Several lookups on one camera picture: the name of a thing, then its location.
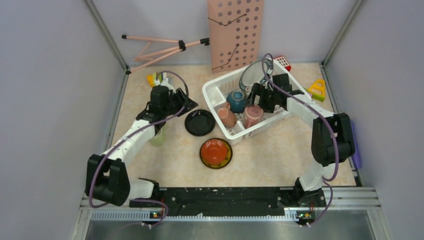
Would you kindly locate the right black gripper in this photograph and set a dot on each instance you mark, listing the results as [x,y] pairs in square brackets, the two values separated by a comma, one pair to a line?
[257,90]

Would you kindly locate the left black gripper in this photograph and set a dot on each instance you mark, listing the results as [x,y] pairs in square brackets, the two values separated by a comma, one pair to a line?
[189,104]

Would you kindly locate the white plastic dish rack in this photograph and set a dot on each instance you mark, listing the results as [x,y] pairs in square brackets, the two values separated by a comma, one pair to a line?
[215,92]

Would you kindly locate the white plate green rim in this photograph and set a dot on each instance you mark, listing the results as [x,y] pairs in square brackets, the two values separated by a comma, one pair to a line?
[255,73]

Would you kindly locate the black small plate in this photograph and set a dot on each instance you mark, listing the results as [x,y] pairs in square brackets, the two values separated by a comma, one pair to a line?
[199,122]

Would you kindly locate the pink glass mug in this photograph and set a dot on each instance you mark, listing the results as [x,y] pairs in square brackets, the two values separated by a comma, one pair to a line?
[252,115]

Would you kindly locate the orange dotted mug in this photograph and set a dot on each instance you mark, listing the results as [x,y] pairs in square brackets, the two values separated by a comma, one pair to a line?
[227,117]

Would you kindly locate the light green mug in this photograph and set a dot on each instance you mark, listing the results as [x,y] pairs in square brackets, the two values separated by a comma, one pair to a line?
[159,138]

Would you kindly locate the red bowl yellow rim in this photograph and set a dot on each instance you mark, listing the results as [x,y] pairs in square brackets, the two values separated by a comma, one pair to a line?
[216,153]

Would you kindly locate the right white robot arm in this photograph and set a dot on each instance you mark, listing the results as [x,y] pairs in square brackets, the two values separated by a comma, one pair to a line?
[332,139]

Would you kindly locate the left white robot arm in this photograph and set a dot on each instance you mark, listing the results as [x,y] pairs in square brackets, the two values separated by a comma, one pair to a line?
[106,174]

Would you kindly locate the red toy basket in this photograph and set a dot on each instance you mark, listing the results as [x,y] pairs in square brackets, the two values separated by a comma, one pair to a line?
[284,62]

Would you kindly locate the stacked coloured toy blocks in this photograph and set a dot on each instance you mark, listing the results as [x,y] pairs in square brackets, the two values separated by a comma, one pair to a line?
[155,79]

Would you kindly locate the yellow green toy block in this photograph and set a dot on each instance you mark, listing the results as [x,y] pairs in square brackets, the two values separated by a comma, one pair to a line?
[318,90]

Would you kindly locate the pink perforated board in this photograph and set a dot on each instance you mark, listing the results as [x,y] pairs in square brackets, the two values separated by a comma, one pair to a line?
[234,33]

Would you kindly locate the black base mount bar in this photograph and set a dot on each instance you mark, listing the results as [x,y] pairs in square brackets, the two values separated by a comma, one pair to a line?
[226,201]

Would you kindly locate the purple handle tool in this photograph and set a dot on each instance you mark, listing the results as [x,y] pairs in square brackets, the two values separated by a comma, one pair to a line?
[356,157]

